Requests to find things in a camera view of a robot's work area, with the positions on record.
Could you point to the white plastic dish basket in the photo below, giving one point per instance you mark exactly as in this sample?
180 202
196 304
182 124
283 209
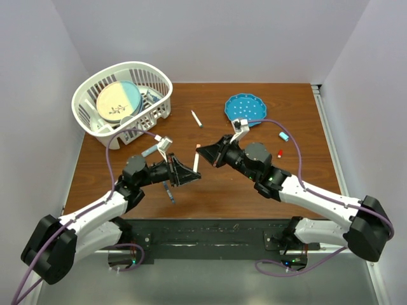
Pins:
155 87

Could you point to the blue dotted plate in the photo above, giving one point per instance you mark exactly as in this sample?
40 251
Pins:
245 106

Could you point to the light blue pen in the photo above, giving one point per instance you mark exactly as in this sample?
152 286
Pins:
149 151

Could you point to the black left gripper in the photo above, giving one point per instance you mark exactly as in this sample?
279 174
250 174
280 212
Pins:
177 173

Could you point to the white pen with teal tip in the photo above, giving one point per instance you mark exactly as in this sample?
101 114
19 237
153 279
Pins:
199 123

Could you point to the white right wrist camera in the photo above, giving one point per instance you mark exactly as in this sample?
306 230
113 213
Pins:
241 128

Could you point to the white pen with orange tip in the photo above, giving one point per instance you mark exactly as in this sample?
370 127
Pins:
195 163

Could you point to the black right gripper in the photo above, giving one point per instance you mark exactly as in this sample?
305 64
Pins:
210 153

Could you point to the cream and blue plate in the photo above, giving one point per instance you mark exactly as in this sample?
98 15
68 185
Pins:
117 100

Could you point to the light blue eraser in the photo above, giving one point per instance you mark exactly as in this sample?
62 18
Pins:
284 136

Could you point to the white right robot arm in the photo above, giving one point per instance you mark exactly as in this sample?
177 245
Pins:
362 226

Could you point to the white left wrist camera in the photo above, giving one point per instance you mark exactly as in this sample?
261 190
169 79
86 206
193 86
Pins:
163 143

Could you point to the white cup in basket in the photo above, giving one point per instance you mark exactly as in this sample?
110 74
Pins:
125 120

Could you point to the blue patterned pen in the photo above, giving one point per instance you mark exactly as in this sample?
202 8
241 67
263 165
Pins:
167 189

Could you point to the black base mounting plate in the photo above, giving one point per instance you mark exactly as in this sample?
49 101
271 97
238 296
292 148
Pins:
147 240

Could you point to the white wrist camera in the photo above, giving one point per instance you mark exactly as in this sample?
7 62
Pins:
163 143
241 128

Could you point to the aluminium frame rail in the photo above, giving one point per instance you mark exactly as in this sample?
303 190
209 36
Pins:
339 175

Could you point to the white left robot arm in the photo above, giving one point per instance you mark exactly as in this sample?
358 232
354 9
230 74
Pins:
58 243

